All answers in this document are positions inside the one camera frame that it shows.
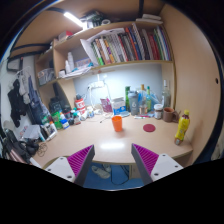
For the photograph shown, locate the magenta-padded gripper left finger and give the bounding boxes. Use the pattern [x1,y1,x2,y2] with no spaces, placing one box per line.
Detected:
[44,144,96,187]

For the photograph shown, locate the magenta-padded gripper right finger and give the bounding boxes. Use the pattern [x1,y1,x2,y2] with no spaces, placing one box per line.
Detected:
[130,143,184,186]

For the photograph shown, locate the yellow drink bottle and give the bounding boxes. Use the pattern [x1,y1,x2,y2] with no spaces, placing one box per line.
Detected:
[174,109,191,146]

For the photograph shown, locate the grey slipper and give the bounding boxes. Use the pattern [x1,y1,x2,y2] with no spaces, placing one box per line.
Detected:
[91,164,112,180]

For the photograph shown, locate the flat round red coaster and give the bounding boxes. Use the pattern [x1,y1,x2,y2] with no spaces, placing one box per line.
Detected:
[142,123,157,133]

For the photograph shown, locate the small blue-labelled white bottle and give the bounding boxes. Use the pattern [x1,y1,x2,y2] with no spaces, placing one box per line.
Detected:
[59,113,70,130]

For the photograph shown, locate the small green plastic bottle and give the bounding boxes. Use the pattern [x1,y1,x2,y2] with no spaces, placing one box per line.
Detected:
[50,110,64,130]

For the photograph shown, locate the brown ceramic mug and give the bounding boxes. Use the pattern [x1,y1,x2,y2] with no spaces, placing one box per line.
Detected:
[162,106,180,123]

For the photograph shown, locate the white-lidded brown jar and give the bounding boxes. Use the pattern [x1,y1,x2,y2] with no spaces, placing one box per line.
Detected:
[153,103,164,120]

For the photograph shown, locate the orange plastic cup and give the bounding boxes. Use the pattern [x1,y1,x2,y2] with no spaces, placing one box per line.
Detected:
[111,115,124,133]

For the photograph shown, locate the red and white canister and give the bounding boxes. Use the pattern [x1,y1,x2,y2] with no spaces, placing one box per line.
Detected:
[74,98,86,114]

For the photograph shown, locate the pale blue hairbrush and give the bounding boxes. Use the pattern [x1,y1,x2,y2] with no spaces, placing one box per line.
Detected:
[116,111,131,118]

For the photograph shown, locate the blue plastic bag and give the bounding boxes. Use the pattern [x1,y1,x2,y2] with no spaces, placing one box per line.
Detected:
[148,91,163,108]

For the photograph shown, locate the clear glass bottle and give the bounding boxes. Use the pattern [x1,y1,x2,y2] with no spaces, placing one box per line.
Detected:
[161,79,172,109]

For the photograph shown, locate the blue and white carton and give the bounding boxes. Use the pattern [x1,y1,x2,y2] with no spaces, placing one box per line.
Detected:
[111,97,127,116]

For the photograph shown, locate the pink packet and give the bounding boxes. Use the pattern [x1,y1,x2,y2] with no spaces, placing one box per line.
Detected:
[100,97,113,113]

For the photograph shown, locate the tall green spray can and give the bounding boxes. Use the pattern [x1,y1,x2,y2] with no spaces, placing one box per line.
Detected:
[124,85,131,112]

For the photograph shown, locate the hanging dark clothes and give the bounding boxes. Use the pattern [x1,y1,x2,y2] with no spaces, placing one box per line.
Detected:
[7,66,44,128]

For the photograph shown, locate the white desk lamp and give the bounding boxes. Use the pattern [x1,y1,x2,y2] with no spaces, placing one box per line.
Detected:
[87,73,114,118]

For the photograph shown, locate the white tube light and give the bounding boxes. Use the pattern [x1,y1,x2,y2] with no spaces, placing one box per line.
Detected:
[63,11,84,28]

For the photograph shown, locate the black cable bundle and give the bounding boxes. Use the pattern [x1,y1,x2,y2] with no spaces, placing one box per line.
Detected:
[19,137,48,158]

